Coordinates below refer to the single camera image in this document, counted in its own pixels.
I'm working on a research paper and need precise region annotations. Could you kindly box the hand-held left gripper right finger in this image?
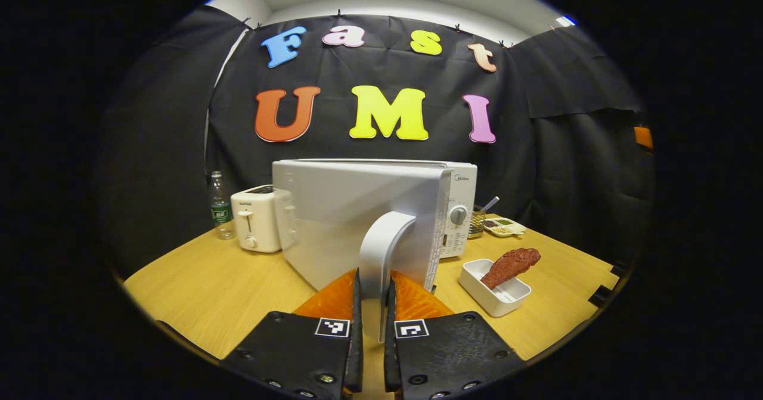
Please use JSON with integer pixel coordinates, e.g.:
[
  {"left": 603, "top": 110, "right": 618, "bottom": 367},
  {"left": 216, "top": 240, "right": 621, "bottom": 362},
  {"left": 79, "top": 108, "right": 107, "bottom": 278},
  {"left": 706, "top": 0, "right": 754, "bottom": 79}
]
[{"left": 384, "top": 271, "right": 525, "bottom": 400}]

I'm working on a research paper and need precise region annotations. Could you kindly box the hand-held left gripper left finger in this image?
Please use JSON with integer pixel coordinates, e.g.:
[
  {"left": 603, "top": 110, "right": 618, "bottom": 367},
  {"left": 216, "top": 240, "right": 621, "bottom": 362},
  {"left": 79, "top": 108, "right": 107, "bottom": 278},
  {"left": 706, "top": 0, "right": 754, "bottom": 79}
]
[{"left": 221, "top": 269, "right": 364, "bottom": 400}]

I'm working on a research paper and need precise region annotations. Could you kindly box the white microwave oven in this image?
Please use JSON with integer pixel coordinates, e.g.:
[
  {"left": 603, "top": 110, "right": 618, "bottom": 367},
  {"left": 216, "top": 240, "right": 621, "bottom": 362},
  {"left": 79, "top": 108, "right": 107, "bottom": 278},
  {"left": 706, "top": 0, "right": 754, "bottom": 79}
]
[{"left": 272, "top": 159, "right": 477, "bottom": 344}]

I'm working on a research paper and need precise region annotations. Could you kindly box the red-brown meat piece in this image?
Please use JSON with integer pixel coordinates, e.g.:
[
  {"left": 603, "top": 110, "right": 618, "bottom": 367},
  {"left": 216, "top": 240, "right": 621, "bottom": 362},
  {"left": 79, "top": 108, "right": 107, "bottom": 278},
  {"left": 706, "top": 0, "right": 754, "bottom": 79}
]
[{"left": 480, "top": 248, "right": 541, "bottom": 290}]

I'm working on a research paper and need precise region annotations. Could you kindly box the white rectangular dish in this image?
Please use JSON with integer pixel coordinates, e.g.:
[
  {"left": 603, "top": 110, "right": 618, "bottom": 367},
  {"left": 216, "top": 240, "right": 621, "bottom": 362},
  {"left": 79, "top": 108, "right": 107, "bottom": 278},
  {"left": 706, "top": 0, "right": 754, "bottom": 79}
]
[{"left": 459, "top": 259, "right": 532, "bottom": 318}]

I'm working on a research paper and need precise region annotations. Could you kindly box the metal mesh basket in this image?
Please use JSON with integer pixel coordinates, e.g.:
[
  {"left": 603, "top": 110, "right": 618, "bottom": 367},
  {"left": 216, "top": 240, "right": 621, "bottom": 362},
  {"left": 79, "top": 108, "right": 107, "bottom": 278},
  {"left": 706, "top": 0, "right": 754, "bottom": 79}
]
[{"left": 469, "top": 196, "right": 500, "bottom": 239}]

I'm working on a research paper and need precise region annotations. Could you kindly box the white toaster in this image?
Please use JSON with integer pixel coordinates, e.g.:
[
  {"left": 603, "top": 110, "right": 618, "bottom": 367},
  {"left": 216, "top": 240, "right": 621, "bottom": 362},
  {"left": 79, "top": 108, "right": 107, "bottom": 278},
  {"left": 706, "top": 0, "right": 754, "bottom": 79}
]
[{"left": 231, "top": 185, "right": 296, "bottom": 253}]

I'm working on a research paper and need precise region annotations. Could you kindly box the white divided condiment tray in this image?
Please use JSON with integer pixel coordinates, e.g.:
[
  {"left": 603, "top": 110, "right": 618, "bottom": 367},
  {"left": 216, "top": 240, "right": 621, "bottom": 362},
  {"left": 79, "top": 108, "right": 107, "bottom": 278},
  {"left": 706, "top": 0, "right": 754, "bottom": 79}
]
[{"left": 482, "top": 217, "right": 526, "bottom": 238}]

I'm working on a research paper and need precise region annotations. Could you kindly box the clear plastic water bottle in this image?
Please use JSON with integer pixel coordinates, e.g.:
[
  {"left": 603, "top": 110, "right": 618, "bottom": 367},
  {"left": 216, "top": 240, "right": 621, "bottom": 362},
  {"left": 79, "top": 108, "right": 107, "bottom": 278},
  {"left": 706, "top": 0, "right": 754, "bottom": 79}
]
[{"left": 209, "top": 171, "right": 235, "bottom": 240}]

